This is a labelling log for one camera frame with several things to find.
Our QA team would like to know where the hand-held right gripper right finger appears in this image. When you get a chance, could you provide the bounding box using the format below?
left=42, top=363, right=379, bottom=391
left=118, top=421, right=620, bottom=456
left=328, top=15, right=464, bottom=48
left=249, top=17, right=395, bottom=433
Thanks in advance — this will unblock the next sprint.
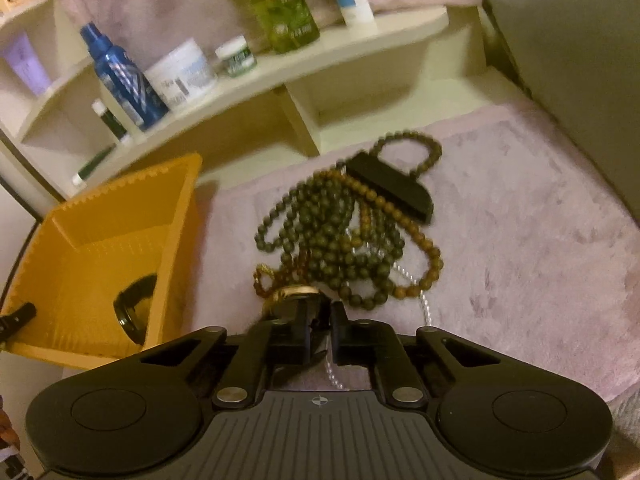
left=327, top=300, right=501, bottom=406

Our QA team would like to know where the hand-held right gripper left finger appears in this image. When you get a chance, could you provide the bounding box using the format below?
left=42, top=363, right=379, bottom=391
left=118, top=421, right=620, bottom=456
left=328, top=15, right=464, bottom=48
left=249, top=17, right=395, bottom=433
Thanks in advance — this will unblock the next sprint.
left=141, top=296, right=321, bottom=411

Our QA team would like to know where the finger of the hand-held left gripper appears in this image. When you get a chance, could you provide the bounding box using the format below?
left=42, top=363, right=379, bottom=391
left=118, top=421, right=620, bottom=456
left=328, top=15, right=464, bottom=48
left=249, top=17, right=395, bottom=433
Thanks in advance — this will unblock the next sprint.
left=0, top=302, right=37, bottom=346

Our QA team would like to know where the gold bracelet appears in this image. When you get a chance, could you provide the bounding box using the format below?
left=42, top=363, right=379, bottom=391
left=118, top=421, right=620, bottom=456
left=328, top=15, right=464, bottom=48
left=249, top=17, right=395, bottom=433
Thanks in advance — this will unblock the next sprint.
left=262, top=284, right=321, bottom=319

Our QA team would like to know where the orange plastic tray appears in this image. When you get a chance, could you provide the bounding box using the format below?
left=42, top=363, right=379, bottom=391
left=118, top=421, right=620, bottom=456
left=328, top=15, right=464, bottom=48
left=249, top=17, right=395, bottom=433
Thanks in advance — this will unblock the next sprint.
left=0, top=154, right=203, bottom=371

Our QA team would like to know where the white pearl necklace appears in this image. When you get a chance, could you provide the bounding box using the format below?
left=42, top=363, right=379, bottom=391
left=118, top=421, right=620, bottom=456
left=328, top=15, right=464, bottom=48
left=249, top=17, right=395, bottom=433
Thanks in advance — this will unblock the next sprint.
left=320, top=240, right=437, bottom=392

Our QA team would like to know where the dark green bead necklace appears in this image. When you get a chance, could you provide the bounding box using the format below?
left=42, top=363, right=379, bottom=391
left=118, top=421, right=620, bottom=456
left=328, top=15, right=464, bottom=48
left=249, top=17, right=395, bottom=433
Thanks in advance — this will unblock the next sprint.
left=254, top=170, right=407, bottom=311

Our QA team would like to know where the black bangle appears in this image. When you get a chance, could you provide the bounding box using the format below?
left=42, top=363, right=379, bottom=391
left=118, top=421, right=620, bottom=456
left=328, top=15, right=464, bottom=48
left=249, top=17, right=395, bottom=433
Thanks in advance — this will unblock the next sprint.
left=114, top=275, right=157, bottom=346

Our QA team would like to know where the white panel with black trim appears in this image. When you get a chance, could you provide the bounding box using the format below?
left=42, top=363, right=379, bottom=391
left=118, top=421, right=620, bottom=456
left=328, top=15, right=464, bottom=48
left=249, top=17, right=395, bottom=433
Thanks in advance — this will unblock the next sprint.
left=0, top=127, right=48, bottom=311

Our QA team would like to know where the dark green tube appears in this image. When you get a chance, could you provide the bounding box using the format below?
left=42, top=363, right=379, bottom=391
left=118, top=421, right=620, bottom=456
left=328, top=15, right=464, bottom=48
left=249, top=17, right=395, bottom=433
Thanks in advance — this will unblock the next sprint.
left=71, top=144, right=119, bottom=186

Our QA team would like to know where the pink fuzzy blanket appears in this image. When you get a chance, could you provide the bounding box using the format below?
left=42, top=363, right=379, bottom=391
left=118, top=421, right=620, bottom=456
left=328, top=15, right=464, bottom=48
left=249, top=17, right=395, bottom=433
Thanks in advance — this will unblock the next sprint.
left=195, top=95, right=640, bottom=411

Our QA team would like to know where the white cap lip balm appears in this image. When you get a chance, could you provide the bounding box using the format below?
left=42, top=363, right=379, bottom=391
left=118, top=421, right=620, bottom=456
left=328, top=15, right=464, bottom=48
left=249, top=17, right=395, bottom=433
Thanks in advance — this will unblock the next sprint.
left=91, top=100, right=132, bottom=144

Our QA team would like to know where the blue spray bottle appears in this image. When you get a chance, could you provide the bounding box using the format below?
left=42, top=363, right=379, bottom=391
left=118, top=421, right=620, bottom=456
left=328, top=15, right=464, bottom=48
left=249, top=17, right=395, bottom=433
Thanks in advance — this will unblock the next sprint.
left=80, top=22, right=170, bottom=132

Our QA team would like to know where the white wooden shelf unit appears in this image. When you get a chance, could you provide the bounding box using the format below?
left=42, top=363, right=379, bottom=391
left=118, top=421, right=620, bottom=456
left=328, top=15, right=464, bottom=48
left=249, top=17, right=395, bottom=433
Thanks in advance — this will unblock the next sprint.
left=0, top=0, right=451, bottom=202

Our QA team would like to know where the small green label jar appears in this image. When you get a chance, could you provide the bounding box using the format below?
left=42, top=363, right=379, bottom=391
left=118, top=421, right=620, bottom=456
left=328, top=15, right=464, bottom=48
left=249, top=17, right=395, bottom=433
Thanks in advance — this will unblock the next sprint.
left=215, top=35, right=258, bottom=79

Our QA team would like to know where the large white cream jar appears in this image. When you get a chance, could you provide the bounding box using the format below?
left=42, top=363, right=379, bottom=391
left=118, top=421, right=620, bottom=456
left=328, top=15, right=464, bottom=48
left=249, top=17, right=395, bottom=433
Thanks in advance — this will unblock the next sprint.
left=144, top=38, right=219, bottom=109

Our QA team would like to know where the green liquid bottle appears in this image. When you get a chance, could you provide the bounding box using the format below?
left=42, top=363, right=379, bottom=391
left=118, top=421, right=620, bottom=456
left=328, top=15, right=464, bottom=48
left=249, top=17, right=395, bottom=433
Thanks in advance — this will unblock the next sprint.
left=226, top=0, right=321, bottom=55

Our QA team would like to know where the pink hanging towel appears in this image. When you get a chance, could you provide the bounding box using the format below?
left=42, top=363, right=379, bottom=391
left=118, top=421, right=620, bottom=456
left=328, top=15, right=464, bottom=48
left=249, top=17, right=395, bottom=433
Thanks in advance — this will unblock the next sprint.
left=40, top=0, right=483, bottom=56

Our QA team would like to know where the grey cushion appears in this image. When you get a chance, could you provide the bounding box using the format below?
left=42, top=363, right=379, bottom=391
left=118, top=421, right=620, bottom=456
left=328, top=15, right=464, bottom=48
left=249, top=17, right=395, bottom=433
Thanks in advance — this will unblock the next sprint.
left=480, top=0, right=640, bottom=196

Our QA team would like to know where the amber bead bracelet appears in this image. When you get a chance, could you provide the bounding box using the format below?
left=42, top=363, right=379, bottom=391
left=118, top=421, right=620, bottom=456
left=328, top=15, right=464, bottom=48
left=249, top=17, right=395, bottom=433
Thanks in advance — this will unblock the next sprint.
left=252, top=255, right=307, bottom=306

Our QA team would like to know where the brown bead necklace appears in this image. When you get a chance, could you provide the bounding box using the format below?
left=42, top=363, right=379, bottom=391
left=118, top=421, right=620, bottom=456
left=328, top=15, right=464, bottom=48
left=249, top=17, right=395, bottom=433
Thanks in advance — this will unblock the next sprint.
left=320, top=170, right=445, bottom=302

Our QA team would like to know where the olive bead bracelet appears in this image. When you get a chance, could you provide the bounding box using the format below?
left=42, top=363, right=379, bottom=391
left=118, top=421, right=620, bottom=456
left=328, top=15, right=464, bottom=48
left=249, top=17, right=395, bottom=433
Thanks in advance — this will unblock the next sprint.
left=372, top=130, right=444, bottom=179

